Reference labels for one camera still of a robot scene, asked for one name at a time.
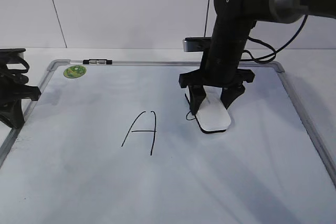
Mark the white board with aluminium frame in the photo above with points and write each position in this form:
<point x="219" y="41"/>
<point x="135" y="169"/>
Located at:
<point x="118" y="145"/>

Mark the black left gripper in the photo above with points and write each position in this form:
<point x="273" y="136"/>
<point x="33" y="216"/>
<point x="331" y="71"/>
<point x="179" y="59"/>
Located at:
<point x="14" y="86"/>

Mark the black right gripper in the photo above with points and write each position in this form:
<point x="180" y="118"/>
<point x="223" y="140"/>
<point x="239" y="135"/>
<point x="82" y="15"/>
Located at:
<point x="222" y="72"/>

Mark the round green magnet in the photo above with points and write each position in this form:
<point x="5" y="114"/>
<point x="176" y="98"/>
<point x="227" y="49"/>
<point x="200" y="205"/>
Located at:
<point x="74" y="72"/>

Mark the white board eraser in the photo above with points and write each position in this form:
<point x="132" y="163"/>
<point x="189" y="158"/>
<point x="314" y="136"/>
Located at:
<point x="212" y="117"/>

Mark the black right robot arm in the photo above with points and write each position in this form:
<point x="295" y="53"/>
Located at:
<point x="222" y="51"/>

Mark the black and clear hanging clip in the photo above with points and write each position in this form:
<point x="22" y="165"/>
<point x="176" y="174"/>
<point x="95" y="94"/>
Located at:
<point x="97" y="62"/>

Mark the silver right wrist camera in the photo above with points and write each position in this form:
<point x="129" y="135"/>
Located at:
<point x="196" y="44"/>

